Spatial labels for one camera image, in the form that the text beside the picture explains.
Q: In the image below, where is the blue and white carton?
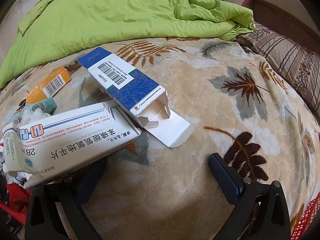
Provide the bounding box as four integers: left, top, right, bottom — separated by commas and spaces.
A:
77, 47, 191, 148

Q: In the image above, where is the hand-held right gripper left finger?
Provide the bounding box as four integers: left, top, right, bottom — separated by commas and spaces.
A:
25, 158, 107, 240

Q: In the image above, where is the leaf print blanket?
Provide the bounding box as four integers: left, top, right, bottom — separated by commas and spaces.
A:
0, 36, 320, 240

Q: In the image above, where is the green white tissue packet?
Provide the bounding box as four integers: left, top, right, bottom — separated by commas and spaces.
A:
6, 97, 57, 124

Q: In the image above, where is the white torn medicine box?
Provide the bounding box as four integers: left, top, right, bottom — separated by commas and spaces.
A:
2, 100, 142, 189

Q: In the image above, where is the striped floral pillow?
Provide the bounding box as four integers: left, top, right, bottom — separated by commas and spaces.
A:
236, 22, 320, 120

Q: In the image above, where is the orange small carton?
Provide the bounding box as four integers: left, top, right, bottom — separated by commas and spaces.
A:
25, 66, 72, 105

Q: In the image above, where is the red mesh basket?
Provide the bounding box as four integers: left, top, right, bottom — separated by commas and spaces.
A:
291, 196, 320, 240

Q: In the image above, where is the brown padded headboard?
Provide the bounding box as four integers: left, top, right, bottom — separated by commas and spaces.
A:
226, 0, 320, 53

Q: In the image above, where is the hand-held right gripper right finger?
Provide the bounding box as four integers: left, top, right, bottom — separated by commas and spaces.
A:
209, 152, 292, 240

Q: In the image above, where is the green quilt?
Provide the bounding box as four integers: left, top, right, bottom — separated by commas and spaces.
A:
0, 0, 256, 88

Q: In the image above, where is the red torn carton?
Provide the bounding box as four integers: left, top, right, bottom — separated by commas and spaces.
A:
0, 182, 33, 220

